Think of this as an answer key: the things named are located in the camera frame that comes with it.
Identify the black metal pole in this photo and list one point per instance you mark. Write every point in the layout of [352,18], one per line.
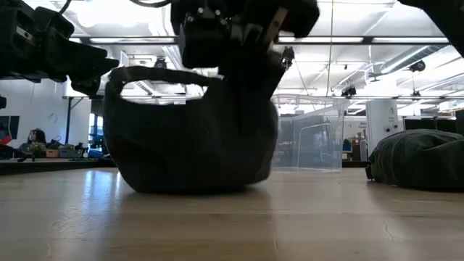
[68,121]

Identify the clear plastic bin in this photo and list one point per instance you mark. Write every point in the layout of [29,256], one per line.
[311,141]

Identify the blue container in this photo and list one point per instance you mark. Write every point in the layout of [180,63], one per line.
[95,153]

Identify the brown cardboard box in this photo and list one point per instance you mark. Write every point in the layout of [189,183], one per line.
[52,153]

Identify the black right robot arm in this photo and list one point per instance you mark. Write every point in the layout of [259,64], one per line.
[446,18]

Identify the black ceiling spotlight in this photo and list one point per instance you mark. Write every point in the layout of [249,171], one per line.
[160,63]
[348,91]
[417,66]

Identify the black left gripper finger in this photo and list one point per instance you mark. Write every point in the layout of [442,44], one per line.
[90,58]
[88,83]

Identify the small potted plant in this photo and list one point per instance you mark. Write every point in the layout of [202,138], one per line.
[37,148]

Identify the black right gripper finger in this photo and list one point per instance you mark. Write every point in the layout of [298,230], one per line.
[277,69]

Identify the dark side table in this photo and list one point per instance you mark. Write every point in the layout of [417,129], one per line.
[50,165]

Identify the white round pillar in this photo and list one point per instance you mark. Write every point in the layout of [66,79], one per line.
[381,123]

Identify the person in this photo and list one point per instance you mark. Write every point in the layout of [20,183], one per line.
[34,138]

